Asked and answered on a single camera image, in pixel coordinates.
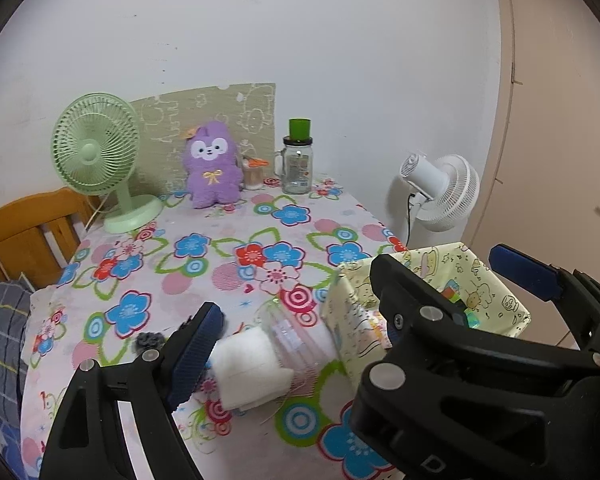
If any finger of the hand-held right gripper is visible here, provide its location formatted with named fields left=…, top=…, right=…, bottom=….
left=489, top=243, right=600, bottom=342
left=352, top=254, right=600, bottom=480

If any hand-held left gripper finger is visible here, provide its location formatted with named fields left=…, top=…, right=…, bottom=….
left=39, top=301, right=227, bottom=480

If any pink small packet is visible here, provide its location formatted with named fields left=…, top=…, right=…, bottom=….
left=367, top=310, right=393, bottom=348

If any black hair scrunchie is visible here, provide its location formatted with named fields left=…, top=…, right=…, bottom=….
left=134, top=331, right=167, bottom=357

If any white cloth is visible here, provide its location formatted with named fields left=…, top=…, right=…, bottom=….
left=210, top=327, right=294, bottom=409

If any yellow cartoon fabric storage box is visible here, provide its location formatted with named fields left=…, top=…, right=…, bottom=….
left=321, top=241, right=532, bottom=393

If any clear plastic jar with cotton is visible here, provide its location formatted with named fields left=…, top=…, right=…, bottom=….
left=255, top=300, right=332, bottom=392

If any floral tablecloth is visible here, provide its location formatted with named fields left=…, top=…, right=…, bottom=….
left=20, top=177, right=411, bottom=480

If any white standing fan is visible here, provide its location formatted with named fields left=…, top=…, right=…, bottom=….
left=399, top=150, right=481, bottom=233

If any beige door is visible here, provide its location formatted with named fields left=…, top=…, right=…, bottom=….
left=460, top=0, right=600, bottom=351

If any purple plush toy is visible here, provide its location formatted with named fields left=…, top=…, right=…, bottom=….
left=182, top=120, right=244, bottom=210

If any glass jar with green lid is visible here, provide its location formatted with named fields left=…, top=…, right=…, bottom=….
left=274, top=118, right=315, bottom=195

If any small jar with orange lid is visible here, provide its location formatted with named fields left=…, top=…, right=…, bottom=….
left=242, top=156, right=270, bottom=191

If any grey plaid bedding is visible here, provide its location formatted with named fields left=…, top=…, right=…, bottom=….
left=0, top=280, right=33, bottom=441

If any green desk fan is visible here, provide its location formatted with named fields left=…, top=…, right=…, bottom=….
left=50, top=92, right=163, bottom=235

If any green patterned board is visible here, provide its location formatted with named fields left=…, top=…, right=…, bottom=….
left=129, top=82, right=277, bottom=196

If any black fan cable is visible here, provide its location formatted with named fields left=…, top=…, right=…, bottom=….
left=405, top=191, right=418, bottom=246

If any beige fan cable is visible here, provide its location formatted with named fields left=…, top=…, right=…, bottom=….
left=82, top=195, right=108, bottom=233

